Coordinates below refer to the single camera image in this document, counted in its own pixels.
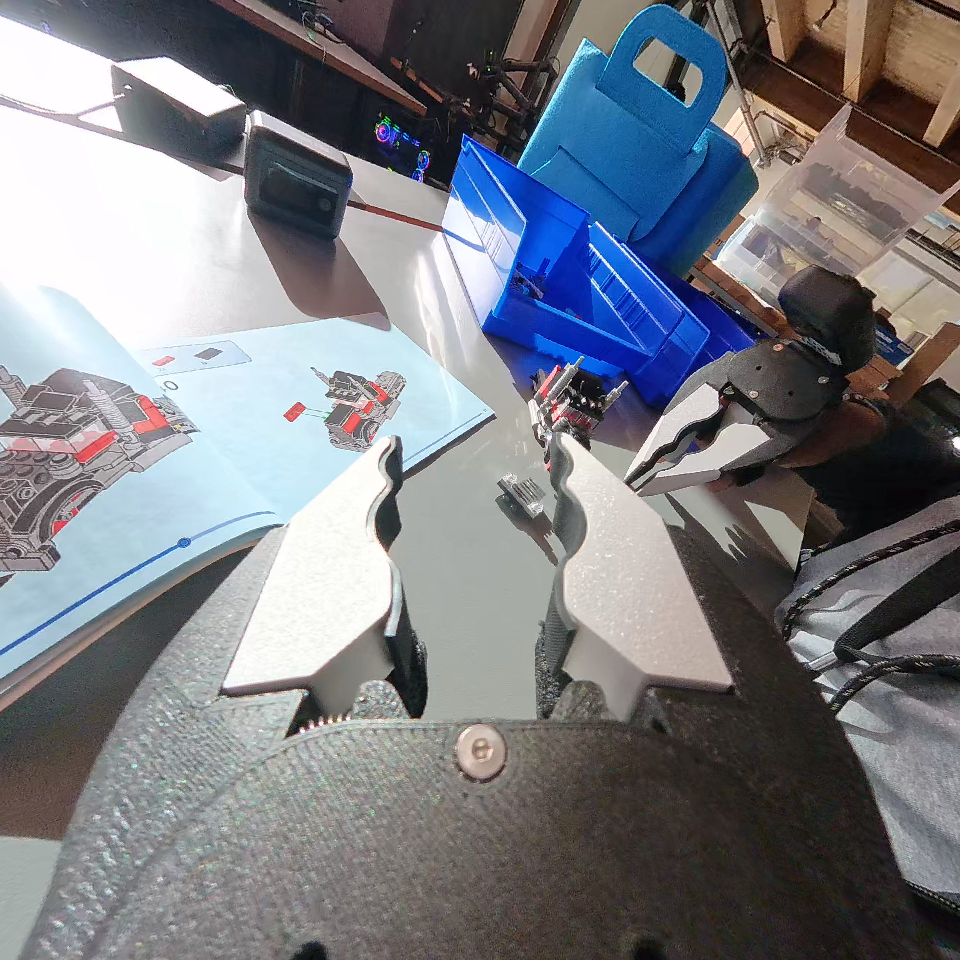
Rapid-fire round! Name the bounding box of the long wooden table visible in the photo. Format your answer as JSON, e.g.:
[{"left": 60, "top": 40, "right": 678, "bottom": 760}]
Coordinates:
[{"left": 210, "top": 0, "right": 430, "bottom": 117}]

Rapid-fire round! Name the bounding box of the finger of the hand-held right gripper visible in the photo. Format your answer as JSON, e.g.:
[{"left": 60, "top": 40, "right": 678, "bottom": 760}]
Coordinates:
[
  {"left": 633, "top": 420, "right": 800, "bottom": 499},
  {"left": 624, "top": 369, "right": 732, "bottom": 487}
]

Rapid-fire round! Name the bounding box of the rainbow lit computer case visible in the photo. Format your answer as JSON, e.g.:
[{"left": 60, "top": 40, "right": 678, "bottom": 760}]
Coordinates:
[{"left": 367, "top": 105, "right": 440, "bottom": 189}]

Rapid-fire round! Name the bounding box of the black adapter box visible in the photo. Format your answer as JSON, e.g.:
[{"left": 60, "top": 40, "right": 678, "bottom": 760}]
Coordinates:
[{"left": 109, "top": 57, "right": 249, "bottom": 165}]

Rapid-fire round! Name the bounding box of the dark grey cube device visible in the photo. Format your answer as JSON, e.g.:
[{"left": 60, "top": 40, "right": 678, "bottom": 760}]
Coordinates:
[{"left": 243, "top": 109, "right": 355, "bottom": 243}]

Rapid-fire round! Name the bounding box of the person's right hand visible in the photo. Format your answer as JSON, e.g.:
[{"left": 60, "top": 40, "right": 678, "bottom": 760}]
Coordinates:
[{"left": 708, "top": 401, "right": 886, "bottom": 496}]

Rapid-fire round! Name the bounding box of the blue felt bag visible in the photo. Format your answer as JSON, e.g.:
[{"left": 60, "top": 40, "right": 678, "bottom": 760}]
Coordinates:
[{"left": 517, "top": 3, "right": 760, "bottom": 279}]

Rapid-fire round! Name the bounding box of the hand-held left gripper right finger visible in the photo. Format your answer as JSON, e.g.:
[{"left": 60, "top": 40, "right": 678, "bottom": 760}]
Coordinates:
[{"left": 534, "top": 431, "right": 736, "bottom": 721}]

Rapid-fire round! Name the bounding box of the light blue instruction booklet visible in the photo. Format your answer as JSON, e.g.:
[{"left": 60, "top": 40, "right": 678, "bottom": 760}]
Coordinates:
[{"left": 0, "top": 281, "right": 498, "bottom": 687}]

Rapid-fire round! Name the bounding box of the black speckled cord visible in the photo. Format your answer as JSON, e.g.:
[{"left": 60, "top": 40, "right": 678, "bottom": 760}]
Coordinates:
[{"left": 780, "top": 521, "right": 960, "bottom": 710}]

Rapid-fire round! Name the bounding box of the black red toy brick truck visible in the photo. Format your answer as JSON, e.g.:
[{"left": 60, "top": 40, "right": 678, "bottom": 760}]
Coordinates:
[{"left": 527, "top": 356, "right": 631, "bottom": 451}]

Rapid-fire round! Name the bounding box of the person's right forearm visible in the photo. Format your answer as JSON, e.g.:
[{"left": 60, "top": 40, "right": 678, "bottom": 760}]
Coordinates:
[{"left": 798, "top": 378, "right": 960, "bottom": 545}]

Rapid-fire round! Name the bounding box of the red black cable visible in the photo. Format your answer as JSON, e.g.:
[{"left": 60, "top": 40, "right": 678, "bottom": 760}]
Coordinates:
[{"left": 346, "top": 196, "right": 453, "bottom": 235}]

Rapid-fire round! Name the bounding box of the blue plastic parts bin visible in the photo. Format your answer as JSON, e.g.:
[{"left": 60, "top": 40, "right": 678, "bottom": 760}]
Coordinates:
[
  {"left": 671, "top": 285, "right": 760, "bottom": 380},
  {"left": 441, "top": 133, "right": 627, "bottom": 380},
  {"left": 581, "top": 221, "right": 712, "bottom": 412}
]

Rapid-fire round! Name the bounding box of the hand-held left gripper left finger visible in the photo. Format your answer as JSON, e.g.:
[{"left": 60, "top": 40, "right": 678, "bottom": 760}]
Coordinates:
[{"left": 220, "top": 435, "right": 430, "bottom": 720}]

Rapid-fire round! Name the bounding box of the grey black grille brick assembly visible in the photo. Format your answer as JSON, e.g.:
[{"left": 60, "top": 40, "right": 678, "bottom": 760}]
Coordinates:
[{"left": 495, "top": 472, "right": 547, "bottom": 520}]

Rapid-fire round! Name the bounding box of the grey desk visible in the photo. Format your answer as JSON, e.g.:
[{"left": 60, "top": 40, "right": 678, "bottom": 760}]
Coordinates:
[{"left": 0, "top": 15, "right": 819, "bottom": 841}]

